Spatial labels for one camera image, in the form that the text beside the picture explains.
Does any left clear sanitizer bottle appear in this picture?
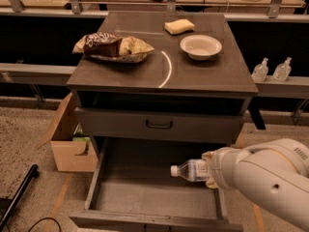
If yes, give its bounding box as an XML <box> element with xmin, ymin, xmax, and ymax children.
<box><xmin>251</xmin><ymin>58</ymin><xmax>268</xmax><ymax>82</ymax></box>

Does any cardboard box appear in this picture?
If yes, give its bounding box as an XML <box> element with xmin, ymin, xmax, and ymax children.
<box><xmin>39</xmin><ymin>93</ymin><xmax>98</xmax><ymax>172</ymax></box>

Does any yellow sponge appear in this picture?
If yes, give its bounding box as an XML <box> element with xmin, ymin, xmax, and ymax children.
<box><xmin>164</xmin><ymin>19</ymin><xmax>195</xmax><ymax>35</ymax></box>

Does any black pole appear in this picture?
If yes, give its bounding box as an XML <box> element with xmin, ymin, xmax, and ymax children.
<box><xmin>0</xmin><ymin>164</ymin><xmax>40</xmax><ymax>232</ymax></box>

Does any clear plastic water bottle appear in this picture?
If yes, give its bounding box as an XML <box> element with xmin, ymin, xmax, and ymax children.
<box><xmin>170</xmin><ymin>159</ymin><xmax>211</xmax><ymax>182</ymax></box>

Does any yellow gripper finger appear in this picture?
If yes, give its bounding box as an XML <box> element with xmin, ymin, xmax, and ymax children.
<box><xmin>202</xmin><ymin>151</ymin><xmax>214</xmax><ymax>165</ymax></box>
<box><xmin>206</xmin><ymin>177</ymin><xmax>218</xmax><ymax>189</ymax></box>

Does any patterned paper plate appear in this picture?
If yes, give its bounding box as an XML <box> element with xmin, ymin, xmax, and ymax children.
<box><xmin>92</xmin><ymin>53</ymin><xmax>147</xmax><ymax>63</ymax></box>

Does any brown chip bag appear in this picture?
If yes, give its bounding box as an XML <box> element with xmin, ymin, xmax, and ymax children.
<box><xmin>72</xmin><ymin>32</ymin><xmax>154</xmax><ymax>57</ymax></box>

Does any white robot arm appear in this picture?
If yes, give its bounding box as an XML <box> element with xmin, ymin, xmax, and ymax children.
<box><xmin>202</xmin><ymin>138</ymin><xmax>309</xmax><ymax>232</ymax></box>

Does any closed drawer with black handle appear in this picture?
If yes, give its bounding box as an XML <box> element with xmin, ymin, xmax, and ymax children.
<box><xmin>75</xmin><ymin>107</ymin><xmax>243</xmax><ymax>145</ymax></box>

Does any black floor cable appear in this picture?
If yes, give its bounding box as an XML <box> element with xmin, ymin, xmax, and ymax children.
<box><xmin>27</xmin><ymin>217</ymin><xmax>63</xmax><ymax>232</ymax></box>

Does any right clear sanitizer bottle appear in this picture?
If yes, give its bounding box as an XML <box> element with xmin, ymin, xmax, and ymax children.
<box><xmin>272</xmin><ymin>57</ymin><xmax>292</xmax><ymax>81</ymax></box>

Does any clear sanitizer bottle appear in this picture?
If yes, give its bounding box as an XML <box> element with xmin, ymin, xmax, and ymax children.
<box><xmin>272</xmin><ymin>57</ymin><xmax>292</xmax><ymax>81</ymax></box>
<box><xmin>251</xmin><ymin>58</ymin><xmax>268</xmax><ymax>82</ymax></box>

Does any white paper bowl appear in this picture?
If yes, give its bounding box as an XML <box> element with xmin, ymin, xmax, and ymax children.
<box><xmin>180</xmin><ymin>35</ymin><xmax>222</xmax><ymax>61</ymax></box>

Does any open bottom drawer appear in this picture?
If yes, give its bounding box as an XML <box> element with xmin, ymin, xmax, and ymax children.
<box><xmin>70</xmin><ymin>138</ymin><xmax>243</xmax><ymax>232</ymax></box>

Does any grey drawer cabinet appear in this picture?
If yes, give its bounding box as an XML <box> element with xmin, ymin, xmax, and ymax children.
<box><xmin>67</xmin><ymin>11</ymin><xmax>260</xmax><ymax>232</ymax></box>

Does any green item in box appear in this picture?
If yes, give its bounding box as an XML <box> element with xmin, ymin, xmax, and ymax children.
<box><xmin>72</xmin><ymin>124</ymin><xmax>90</xmax><ymax>142</ymax></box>

